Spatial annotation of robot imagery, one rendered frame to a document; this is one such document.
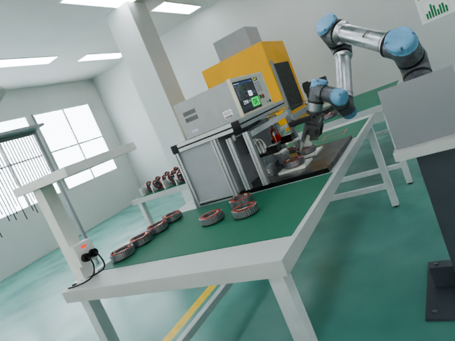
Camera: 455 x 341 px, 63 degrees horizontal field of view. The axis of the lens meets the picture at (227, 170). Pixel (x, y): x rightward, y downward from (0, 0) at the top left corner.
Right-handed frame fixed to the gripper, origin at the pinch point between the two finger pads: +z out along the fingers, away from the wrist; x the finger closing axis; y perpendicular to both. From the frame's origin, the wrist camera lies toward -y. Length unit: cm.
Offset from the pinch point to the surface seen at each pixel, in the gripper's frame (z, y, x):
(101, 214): 384, -526, 380
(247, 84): -25.9, -38.3, 9.6
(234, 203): 18.3, -17.4, -42.0
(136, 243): 41, -55, -65
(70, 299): 51, -61, -98
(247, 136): -7.0, -23.1, -20.5
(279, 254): 0, 20, -95
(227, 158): 7.3, -33.1, -19.1
